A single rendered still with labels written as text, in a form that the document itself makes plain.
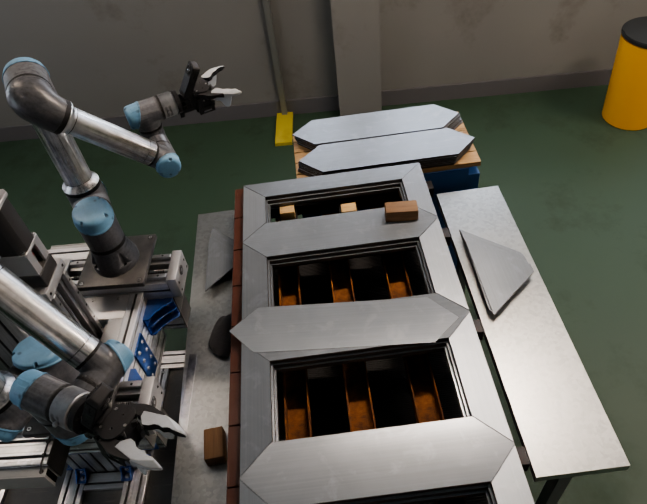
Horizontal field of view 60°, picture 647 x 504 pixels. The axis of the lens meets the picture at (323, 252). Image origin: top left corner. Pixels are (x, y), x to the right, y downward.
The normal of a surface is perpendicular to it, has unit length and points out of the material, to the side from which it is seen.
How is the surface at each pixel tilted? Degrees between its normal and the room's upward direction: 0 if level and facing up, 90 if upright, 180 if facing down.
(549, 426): 0
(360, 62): 90
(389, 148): 0
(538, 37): 90
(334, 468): 0
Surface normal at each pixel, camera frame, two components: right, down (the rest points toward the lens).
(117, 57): 0.02, 0.73
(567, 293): -0.10, -0.68
